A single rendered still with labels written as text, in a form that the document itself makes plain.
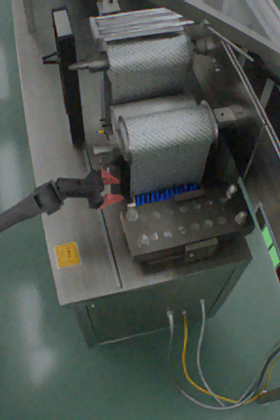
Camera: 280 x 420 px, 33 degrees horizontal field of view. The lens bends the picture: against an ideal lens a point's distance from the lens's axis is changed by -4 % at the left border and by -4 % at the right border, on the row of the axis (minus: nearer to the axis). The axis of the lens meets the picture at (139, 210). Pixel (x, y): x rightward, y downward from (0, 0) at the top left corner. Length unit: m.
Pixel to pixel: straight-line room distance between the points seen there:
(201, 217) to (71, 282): 0.46
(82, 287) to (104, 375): 0.92
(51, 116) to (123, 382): 1.30
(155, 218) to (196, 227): 0.13
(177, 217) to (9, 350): 1.30
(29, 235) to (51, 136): 0.93
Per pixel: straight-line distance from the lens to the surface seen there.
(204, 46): 1.53
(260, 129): 1.28
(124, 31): 1.41
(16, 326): 2.52
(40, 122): 1.90
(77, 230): 1.65
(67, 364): 2.44
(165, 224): 1.51
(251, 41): 0.91
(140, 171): 1.43
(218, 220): 1.54
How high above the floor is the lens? 2.39
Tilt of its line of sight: 63 degrees down
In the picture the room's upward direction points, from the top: 3 degrees clockwise
